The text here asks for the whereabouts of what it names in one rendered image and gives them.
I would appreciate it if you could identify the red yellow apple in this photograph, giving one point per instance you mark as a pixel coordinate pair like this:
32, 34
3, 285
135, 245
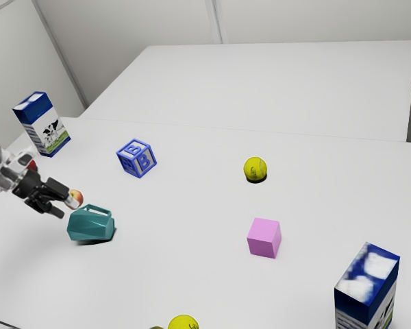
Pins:
77, 196

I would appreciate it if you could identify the teal faceted mug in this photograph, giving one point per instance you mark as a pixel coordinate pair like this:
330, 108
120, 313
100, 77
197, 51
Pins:
90, 228

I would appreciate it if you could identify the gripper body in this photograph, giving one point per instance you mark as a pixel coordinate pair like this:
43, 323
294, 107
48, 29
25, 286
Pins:
26, 183

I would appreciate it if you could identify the blue letter block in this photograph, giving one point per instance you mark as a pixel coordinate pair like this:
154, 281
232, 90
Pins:
137, 158

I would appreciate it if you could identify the pink cube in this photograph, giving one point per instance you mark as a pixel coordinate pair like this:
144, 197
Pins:
263, 237

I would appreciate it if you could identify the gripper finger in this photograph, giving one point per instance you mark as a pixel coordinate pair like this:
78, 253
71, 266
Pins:
44, 205
59, 190

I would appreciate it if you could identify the yellow tennis ball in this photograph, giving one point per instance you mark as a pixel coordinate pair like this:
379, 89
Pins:
255, 168
183, 323

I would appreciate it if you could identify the blue white milk carton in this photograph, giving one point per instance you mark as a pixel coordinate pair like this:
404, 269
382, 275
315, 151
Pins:
364, 291
42, 127

